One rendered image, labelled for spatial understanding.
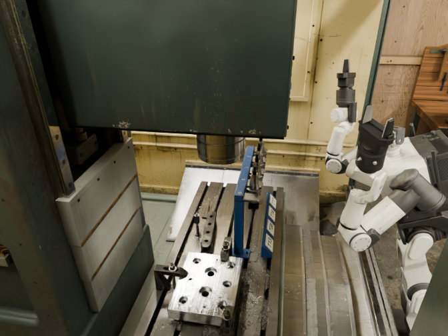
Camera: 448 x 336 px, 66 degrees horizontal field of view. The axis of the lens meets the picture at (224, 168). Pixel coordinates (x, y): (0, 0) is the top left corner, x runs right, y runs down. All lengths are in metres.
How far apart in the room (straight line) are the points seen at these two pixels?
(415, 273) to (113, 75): 1.60
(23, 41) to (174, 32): 0.36
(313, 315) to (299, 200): 0.81
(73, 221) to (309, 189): 1.50
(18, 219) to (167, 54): 0.60
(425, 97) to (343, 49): 2.07
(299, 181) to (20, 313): 1.63
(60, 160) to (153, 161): 1.41
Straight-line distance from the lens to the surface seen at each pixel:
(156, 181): 2.54
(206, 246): 1.56
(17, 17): 1.00
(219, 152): 1.05
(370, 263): 1.84
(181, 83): 0.95
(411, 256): 1.83
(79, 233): 1.22
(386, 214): 1.40
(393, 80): 3.96
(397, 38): 3.87
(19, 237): 1.17
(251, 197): 1.41
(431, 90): 4.01
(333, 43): 2.05
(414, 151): 1.59
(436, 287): 1.17
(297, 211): 2.17
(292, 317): 1.60
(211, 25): 0.90
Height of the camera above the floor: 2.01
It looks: 29 degrees down
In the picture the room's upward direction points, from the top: 1 degrees counter-clockwise
